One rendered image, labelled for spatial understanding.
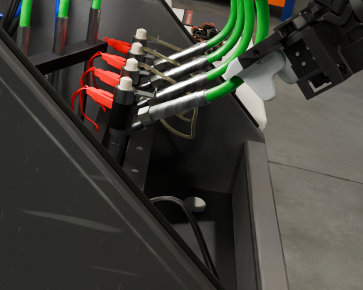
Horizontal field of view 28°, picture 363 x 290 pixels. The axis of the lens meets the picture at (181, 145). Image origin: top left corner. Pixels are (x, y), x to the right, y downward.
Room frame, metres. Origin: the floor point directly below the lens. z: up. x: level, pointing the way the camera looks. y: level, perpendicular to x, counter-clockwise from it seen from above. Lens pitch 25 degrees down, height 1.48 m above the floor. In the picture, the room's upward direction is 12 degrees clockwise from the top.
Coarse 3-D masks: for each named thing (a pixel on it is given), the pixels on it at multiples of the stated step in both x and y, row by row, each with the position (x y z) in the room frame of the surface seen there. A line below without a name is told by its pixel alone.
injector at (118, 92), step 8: (120, 96) 0.90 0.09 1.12; (128, 96) 0.90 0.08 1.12; (112, 104) 0.91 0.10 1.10; (120, 104) 0.90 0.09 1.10; (128, 104) 0.91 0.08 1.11; (112, 112) 0.91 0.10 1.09; (120, 112) 0.90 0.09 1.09; (128, 112) 0.91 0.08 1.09; (112, 120) 0.90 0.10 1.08; (120, 120) 0.90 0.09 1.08; (128, 120) 0.91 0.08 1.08; (136, 120) 0.92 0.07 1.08; (112, 128) 0.91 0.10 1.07; (120, 128) 0.90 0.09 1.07; (128, 128) 0.91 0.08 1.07; (136, 128) 0.91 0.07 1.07; (112, 136) 0.91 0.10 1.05; (120, 136) 0.90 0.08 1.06; (112, 144) 0.91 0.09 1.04; (120, 144) 0.91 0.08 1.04; (112, 152) 0.91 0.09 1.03; (120, 152) 0.91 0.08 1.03
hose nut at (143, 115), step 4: (144, 108) 0.82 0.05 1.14; (148, 108) 0.82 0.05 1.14; (140, 112) 0.82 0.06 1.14; (144, 112) 0.81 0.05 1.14; (148, 112) 0.81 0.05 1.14; (140, 116) 0.81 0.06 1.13; (144, 116) 0.81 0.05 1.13; (148, 116) 0.81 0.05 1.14; (140, 120) 0.81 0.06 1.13; (144, 120) 0.81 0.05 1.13; (148, 120) 0.81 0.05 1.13; (152, 120) 0.81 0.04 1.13; (144, 124) 0.82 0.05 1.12
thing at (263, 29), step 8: (256, 0) 0.78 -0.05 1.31; (264, 0) 0.78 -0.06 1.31; (256, 8) 0.78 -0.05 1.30; (264, 8) 0.78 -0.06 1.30; (264, 16) 0.78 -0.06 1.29; (264, 24) 0.77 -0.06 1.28; (256, 32) 0.78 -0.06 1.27; (264, 32) 0.77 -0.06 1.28; (256, 40) 0.78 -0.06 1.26; (232, 80) 0.78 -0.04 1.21; (240, 80) 0.78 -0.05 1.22; (216, 88) 0.79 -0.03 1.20; (224, 88) 0.78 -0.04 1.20; (232, 88) 0.78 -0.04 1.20; (208, 96) 0.79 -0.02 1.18; (216, 96) 0.79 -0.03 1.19
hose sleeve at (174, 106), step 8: (184, 96) 0.80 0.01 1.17; (192, 96) 0.80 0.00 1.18; (200, 96) 0.79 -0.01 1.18; (160, 104) 0.81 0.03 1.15; (168, 104) 0.80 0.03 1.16; (176, 104) 0.80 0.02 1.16; (184, 104) 0.80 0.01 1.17; (192, 104) 0.79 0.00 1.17; (200, 104) 0.79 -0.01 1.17; (152, 112) 0.81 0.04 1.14; (160, 112) 0.80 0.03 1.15; (168, 112) 0.80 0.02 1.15; (176, 112) 0.80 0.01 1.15
